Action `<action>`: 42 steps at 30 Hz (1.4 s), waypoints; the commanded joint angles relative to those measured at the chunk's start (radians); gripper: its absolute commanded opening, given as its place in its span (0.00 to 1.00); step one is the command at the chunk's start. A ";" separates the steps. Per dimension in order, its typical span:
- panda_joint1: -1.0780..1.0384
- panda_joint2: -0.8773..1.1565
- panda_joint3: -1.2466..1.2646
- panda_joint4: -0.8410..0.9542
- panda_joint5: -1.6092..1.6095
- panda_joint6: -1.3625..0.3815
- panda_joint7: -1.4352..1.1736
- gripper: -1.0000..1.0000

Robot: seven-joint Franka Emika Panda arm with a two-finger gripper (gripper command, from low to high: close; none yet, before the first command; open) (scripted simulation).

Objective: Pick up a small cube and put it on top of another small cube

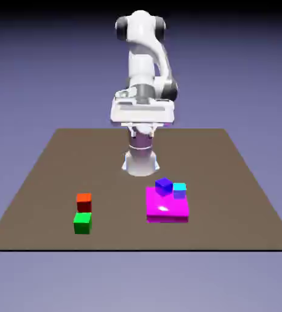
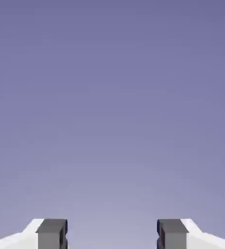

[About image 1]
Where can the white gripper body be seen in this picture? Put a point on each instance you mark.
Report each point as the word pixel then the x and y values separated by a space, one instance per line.
pixel 142 112

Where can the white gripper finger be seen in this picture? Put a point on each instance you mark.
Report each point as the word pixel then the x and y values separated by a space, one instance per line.
pixel 152 131
pixel 132 130

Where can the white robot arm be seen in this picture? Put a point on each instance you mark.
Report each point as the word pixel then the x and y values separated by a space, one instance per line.
pixel 144 61

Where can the small blue cube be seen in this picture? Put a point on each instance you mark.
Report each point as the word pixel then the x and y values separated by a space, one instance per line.
pixel 163 186

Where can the small cyan cube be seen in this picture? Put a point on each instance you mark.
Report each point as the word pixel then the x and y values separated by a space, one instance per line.
pixel 179 190

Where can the small red cube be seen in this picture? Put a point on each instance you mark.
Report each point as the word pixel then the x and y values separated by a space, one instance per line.
pixel 84 201

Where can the small green cube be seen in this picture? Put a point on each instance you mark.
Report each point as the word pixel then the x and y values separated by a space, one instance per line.
pixel 82 223

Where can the large magenta box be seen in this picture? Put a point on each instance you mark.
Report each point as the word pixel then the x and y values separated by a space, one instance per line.
pixel 166 207

